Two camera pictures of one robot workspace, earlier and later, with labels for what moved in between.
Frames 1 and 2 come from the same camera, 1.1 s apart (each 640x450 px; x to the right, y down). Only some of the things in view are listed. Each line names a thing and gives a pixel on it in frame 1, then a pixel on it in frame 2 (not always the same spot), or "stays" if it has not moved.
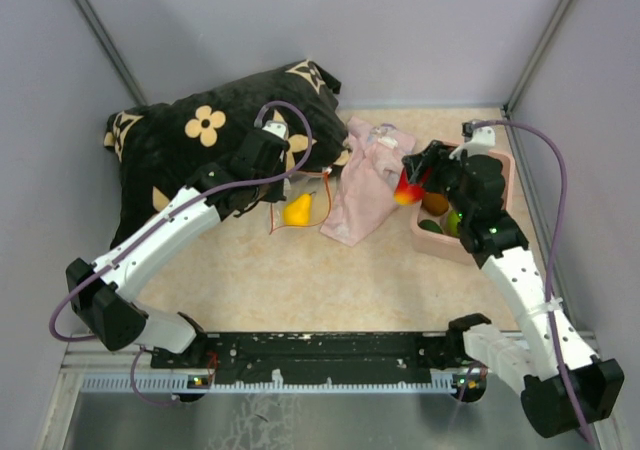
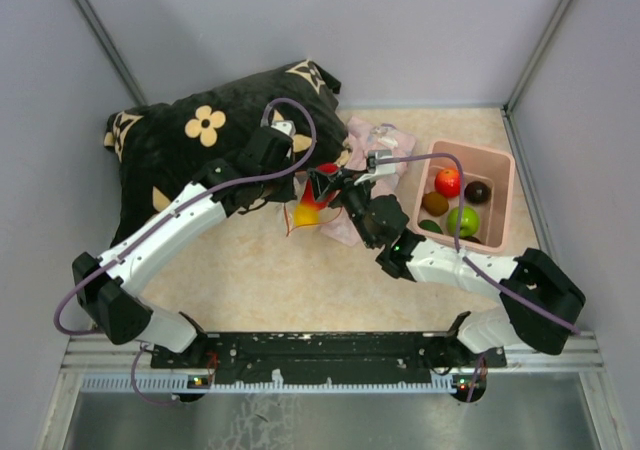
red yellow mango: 407,193 -> 307,209
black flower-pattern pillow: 228,140 stays
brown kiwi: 435,203 stays
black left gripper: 279,165 stays
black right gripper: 417,164 -> 324,183
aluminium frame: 90,354 stays
